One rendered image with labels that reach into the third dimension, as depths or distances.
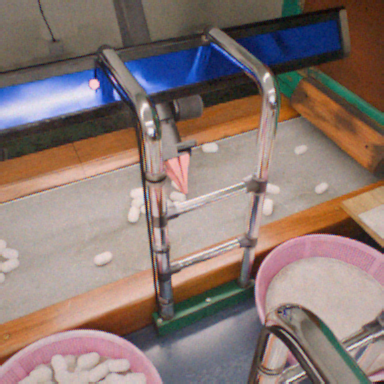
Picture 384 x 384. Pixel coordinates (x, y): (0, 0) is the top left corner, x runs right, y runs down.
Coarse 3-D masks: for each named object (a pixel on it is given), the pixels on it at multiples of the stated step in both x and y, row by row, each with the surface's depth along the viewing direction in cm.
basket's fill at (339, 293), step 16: (288, 272) 73; (304, 272) 73; (320, 272) 73; (336, 272) 73; (352, 272) 73; (272, 288) 71; (288, 288) 70; (304, 288) 70; (320, 288) 70; (336, 288) 70; (352, 288) 70; (368, 288) 70; (272, 304) 68; (304, 304) 68; (320, 304) 68; (336, 304) 68; (352, 304) 69; (368, 304) 68; (336, 320) 66; (352, 320) 66; (368, 320) 66
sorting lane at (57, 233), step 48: (240, 144) 99; (288, 144) 99; (48, 192) 87; (96, 192) 87; (192, 192) 87; (288, 192) 87; (336, 192) 87; (48, 240) 77; (96, 240) 77; (144, 240) 77; (192, 240) 77; (0, 288) 69; (48, 288) 69
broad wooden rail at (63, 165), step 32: (256, 96) 110; (128, 128) 99; (192, 128) 99; (224, 128) 101; (256, 128) 103; (32, 160) 90; (64, 160) 90; (96, 160) 91; (128, 160) 93; (0, 192) 84; (32, 192) 86
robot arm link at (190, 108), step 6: (192, 96) 87; (198, 96) 87; (180, 102) 84; (186, 102) 85; (192, 102) 86; (198, 102) 87; (180, 108) 84; (186, 108) 85; (192, 108) 86; (198, 108) 87; (180, 114) 85; (186, 114) 86; (192, 114) 87; (198, 114) 88; (174, 120) 88; (180, 120) 86; (186, 120) 88
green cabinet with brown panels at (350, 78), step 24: (288, 0) 99; (312, 0) 93; (336, 0) 87; (360, 0) 81; (360, 24) 83; (360, 48) 85; (312, 72) 99; (336, 72) 93; (360, 72) 87; (360, 96) 89
